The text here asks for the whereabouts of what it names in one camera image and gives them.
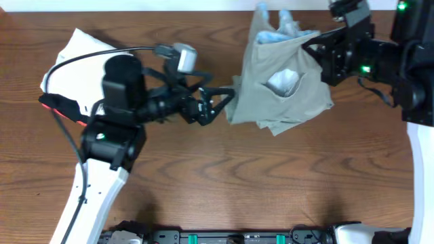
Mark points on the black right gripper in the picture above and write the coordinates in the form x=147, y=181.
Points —
x=331, y=61

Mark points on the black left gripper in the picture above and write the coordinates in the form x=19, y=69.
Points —
x=197, y=108

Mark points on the khaki grey shorts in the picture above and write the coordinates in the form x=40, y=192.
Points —
x=280, y=84

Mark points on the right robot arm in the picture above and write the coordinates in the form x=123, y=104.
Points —
x=405, y=63

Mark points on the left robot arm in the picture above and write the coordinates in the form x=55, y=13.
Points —
x=115, y=135

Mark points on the red folded garment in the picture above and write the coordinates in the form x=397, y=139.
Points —
x=51, y=109

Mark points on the white folded garment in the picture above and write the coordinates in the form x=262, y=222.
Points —
x=80, y=80

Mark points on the black folded garment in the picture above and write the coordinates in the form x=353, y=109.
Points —
x=63, y=106

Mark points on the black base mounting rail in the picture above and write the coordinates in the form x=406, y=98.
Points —
x=220, y=237

